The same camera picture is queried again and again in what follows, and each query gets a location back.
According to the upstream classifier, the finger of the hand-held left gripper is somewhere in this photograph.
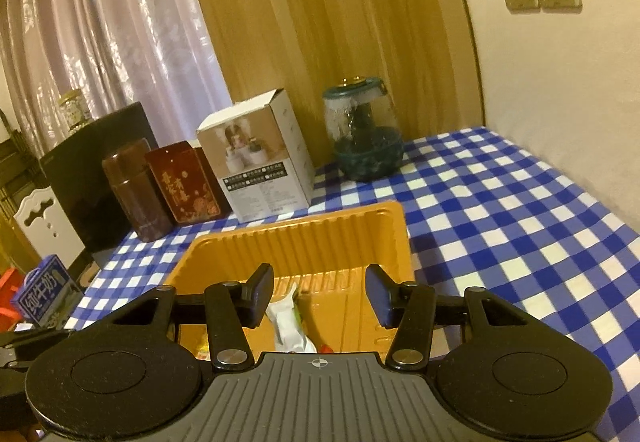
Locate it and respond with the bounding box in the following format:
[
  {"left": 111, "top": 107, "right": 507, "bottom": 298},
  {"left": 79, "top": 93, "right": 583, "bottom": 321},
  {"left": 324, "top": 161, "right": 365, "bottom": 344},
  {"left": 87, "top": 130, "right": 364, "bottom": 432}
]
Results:
[{"left": 0, "top": 329, "right": 76, "bottom": 370}]

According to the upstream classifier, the red tin box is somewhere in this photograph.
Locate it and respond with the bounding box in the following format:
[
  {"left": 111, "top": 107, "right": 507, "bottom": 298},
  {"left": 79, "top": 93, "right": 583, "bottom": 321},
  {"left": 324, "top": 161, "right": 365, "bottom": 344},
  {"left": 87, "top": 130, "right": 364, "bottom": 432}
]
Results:
[{"left": 145, "top": 140, "right": 232, "bottom": 226}]

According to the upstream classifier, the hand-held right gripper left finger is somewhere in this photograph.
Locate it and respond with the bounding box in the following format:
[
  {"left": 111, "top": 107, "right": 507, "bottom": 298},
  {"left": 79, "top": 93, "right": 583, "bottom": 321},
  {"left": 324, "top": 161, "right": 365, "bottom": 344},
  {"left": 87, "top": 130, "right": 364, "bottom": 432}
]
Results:
[{"left": 107, "top": 263, "right": 275, "bottom": 371}]

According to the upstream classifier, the blue milk carton box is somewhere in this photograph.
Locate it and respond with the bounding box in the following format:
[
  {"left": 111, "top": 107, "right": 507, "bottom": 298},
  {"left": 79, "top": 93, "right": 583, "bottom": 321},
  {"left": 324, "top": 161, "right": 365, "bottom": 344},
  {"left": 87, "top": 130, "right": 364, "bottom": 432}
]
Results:
[{"left": 11, "top": 256, "right": 85, "bottom": 330}]

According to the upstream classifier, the glass jar with green lid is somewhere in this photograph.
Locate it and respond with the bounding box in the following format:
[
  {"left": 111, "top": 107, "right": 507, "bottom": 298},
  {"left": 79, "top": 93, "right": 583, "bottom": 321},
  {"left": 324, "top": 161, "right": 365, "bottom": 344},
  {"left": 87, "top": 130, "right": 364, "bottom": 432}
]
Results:
[{"left": 322, "top": 76, "right": 405, "bottom": 183}]

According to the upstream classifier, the white carton box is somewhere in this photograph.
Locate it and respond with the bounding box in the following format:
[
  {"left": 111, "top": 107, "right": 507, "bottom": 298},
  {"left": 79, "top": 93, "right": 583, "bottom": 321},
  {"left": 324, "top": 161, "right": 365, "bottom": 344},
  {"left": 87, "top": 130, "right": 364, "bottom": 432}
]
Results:
[{"left": 196, "top": 88, "right": 316, "bottom": 224}]

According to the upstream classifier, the white wooden chair back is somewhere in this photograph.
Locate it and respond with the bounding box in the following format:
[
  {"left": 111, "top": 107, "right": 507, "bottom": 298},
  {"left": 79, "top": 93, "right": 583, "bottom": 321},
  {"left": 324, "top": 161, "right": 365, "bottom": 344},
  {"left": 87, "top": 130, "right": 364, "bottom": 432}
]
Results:
[{"left": 12, "top": 187, "right": 86, "bottom": 273}]

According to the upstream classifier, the brown metal canister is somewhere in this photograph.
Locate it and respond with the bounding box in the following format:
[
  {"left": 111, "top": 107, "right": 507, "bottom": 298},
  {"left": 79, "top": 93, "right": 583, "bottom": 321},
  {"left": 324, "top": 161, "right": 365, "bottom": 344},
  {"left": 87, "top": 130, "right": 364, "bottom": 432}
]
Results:
[{"left": 101, "top": 144, "right": 176, "bottom": 243}]

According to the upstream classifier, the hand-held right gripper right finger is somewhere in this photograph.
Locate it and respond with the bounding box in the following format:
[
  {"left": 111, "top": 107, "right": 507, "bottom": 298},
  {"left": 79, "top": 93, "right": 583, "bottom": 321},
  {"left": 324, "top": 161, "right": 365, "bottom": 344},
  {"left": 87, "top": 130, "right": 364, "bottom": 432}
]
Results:
[{"left": 365, "top": 264, "right": 538, "bottom": 371}]

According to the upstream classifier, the red plastic stool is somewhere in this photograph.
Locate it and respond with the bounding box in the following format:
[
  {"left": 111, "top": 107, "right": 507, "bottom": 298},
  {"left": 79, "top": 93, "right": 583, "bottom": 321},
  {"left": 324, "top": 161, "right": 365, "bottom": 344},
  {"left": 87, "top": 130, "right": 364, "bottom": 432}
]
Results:
[{"left": 0, "top": 267, "right": 26, "bottom": 333}]

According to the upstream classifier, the small patterned jar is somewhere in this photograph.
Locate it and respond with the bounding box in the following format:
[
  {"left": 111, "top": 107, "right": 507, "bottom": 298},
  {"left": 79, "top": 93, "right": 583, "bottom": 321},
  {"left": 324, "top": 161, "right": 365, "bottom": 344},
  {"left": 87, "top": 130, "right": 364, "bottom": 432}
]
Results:
[{"left": 56, "top": 89, "right": 93, "bottom": 131}]

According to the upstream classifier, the dark wooden furniture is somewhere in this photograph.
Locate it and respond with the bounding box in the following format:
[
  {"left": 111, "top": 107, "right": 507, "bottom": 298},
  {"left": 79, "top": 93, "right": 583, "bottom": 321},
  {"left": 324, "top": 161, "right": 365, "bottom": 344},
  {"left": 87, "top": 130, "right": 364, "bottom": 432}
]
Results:
[{"left": 0, "top": 109, "right": 48, "bottom": 273}]

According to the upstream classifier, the orange plastic tray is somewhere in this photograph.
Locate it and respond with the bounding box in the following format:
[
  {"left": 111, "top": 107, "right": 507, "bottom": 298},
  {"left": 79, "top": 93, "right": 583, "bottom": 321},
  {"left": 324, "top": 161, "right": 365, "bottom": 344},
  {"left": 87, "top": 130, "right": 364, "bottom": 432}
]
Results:
[{"left": 164, "top": 201, "right": 416, "bottom": 363}]

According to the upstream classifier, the black appliance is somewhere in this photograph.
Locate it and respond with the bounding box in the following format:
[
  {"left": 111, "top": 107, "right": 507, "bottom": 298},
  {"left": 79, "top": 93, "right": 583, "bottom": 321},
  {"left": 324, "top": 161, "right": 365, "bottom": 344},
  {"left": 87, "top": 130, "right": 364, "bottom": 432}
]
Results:
[{"left": 39, "top": 102, "right": 160, "bottom": 267}]

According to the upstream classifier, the pale curtain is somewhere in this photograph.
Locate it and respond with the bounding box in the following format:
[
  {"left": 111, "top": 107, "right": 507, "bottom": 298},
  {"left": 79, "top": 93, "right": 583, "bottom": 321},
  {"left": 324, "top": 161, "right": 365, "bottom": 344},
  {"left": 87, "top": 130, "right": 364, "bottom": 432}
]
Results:
[{"left": 0, "top": 0, "right": 232, "bottom": 173}]

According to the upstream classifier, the blue checkered tablecloth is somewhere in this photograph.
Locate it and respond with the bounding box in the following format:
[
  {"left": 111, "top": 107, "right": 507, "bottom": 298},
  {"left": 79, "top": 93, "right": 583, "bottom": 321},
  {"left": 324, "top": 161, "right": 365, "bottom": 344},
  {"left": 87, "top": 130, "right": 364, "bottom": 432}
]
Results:
[{"left": 67, "top": 124, "right": 640, "bottom": 442}]

